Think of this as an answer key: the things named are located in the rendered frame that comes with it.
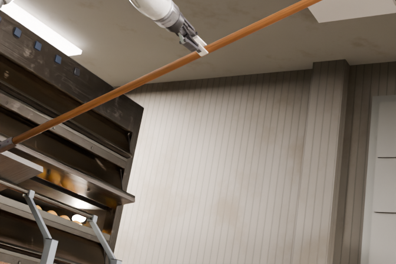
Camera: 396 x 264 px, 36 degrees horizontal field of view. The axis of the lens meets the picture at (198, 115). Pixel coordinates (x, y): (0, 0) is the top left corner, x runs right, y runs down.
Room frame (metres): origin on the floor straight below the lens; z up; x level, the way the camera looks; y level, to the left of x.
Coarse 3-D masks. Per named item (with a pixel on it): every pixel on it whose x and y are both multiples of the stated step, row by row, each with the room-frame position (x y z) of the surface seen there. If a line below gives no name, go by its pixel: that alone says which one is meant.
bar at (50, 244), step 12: (0, 180) 2.73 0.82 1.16; (24, 192) 2.86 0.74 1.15; (36, 192) 2.93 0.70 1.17; (60, 204) 3.07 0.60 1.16; (36, 216) 2.84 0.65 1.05; (84, 216) 3.24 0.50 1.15; (96, 216) 3.29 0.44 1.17; (96, 228) 3.26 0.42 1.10; (48, 240) 2.76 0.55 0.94; (48, 252) 2.75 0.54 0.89; (108, 252) 3.20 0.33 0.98
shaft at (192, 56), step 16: (304, 0) 1.80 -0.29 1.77; (320, 0) 1.78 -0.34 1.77; (272, 16) 1.86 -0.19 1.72; (240, 32) 1.92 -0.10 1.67; (208, 48) 1.99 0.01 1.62; (176, 64) 2.06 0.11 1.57; (144, 80) 2.13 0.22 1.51; (112, 96) 2.21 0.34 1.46; (80, 112) 2.29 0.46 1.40; (32, 128) 2.41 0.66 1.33; (48, 128) 2.38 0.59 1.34
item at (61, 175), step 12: (24, 156) 3.16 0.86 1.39; (36, 156) 3.17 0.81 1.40; (48, 168) 3.33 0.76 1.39; (60, 168) 3.33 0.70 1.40; (48, 180) 3.52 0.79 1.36; (60, 180) 3.52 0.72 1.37; (72, 180) 3.52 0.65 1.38; (84, 180) 3.52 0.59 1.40; (84, 192) 3.73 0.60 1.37; (96, 192) 3.73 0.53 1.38; (108, 192) 3.73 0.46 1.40; (120, 192) 3.80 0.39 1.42; (108, 204) 3.98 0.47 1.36; (120, 204) 3.98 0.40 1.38
